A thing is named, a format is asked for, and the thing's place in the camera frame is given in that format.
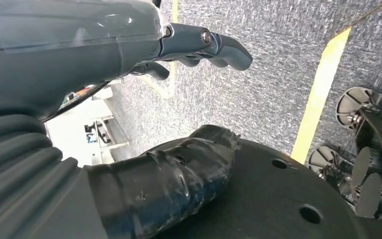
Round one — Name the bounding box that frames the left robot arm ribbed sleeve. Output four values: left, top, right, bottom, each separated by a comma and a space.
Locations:
0, 114, 80, 239

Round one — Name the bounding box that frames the black round robot waist plate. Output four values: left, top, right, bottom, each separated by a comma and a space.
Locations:
151, 138, 382, 239

